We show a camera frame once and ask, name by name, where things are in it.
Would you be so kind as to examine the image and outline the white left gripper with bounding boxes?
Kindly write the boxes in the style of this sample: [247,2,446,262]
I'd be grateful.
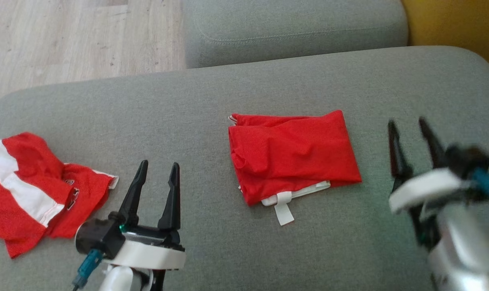
[107,160,186,271]

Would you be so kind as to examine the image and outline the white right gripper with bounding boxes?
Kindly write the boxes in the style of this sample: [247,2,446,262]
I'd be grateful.
[388,117,472,243]

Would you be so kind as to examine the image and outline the red garment white stripes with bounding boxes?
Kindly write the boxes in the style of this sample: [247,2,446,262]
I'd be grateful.
[0,132,119,259]

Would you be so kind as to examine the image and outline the red shorts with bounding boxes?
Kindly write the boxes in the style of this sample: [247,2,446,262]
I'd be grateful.
[228,110,363,226]

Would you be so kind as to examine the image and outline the grey and yellow sofa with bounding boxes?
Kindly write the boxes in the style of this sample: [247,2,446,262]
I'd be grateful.
[0,45,489,291]

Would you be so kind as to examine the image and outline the yellow sofa backrest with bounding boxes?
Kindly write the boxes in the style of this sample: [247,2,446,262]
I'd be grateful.
[401,0,489,77]

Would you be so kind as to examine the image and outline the grey sofa seat cushion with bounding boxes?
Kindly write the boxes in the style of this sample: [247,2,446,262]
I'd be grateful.
[184,0,409,68]

